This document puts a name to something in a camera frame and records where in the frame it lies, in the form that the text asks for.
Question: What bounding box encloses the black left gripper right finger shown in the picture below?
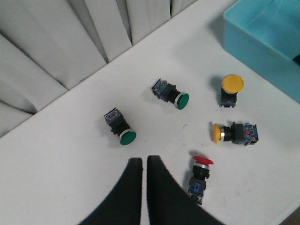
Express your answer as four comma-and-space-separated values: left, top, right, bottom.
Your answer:
147, 155, 222, 225

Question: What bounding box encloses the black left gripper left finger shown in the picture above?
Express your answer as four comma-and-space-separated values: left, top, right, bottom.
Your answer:
80, 158, 143, 225

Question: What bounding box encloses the yellow push button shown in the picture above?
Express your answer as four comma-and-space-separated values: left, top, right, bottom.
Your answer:
220, 74, 244, 108
211, 122, 259, 146

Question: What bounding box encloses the light blue plastic box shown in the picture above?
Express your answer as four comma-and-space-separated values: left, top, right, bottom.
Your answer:
223, 0, 300, 102

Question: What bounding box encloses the lying red push button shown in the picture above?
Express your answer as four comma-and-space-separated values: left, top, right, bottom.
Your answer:
187, 156, 214, 205

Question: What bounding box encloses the left green push button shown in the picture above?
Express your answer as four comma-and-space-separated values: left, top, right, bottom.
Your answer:
104, 108, 136, 145

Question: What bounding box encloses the green push button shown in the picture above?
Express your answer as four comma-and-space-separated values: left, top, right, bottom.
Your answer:
104, 108, 136, 145
151, 79, 189, 110

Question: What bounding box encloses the lying yellow push button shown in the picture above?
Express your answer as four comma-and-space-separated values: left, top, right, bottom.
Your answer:
211, 122, 259, 146

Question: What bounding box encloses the right green push button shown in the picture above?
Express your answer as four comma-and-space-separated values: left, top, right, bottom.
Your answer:
151, 79, 189, 110

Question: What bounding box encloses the white pleated curtain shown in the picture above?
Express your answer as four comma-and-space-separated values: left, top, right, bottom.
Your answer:
0, 0, 192, 135

